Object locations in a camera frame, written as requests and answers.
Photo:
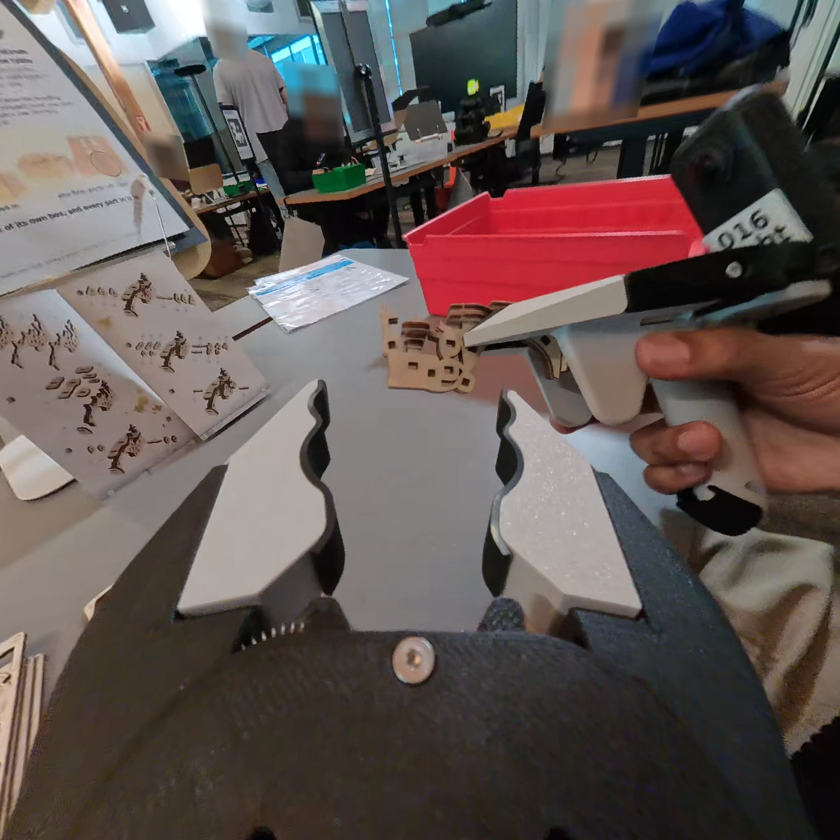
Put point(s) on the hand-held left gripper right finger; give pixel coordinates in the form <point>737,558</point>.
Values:
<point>564,525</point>

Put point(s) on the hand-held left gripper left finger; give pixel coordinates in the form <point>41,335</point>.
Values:
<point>262,525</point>

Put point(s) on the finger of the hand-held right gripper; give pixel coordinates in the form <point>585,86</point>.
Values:
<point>600,374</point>
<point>558,308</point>

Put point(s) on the brown wooden puzzle model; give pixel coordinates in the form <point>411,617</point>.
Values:
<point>426,358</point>

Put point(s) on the small black robot arm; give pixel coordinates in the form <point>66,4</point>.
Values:
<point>471,118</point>

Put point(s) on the grey desk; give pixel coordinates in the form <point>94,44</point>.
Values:
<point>407,472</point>

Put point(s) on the person's right hand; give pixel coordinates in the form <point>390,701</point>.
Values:
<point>794,407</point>

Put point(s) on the red plastic bin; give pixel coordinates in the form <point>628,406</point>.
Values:
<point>551,262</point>

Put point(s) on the long wooden-top table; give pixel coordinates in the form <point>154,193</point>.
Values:
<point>663,108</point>

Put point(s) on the blue jacket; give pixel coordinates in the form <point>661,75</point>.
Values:
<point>715,39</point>

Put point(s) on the black office chair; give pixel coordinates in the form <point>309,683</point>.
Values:
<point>530,131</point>

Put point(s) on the yellow object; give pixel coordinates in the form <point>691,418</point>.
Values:
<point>505,118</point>

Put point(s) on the assembly figure instruction sheet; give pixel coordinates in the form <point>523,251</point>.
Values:
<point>131,367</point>

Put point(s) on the wooden-top background table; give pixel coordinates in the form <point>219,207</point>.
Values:
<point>394,177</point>

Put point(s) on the black tripod stand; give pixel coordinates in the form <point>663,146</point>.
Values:
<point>380,164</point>

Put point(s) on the document in plastic sleeve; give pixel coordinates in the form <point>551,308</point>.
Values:
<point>328,289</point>

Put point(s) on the white sheet stand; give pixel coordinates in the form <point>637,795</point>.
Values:
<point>33,469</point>

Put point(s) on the green plastic bin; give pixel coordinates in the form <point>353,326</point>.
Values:
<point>338,178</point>

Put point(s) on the grey cardboard piece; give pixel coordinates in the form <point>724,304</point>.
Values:
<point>302,246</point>

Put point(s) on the black computer monitor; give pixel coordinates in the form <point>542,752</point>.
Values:
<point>466,52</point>

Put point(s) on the laser-cut plywood sheet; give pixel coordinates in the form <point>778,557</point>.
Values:
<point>16,722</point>

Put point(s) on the small framed marker sign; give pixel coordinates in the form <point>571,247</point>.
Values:
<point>237,134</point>

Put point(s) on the instruction poster on board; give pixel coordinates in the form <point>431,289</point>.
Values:
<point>59,144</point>

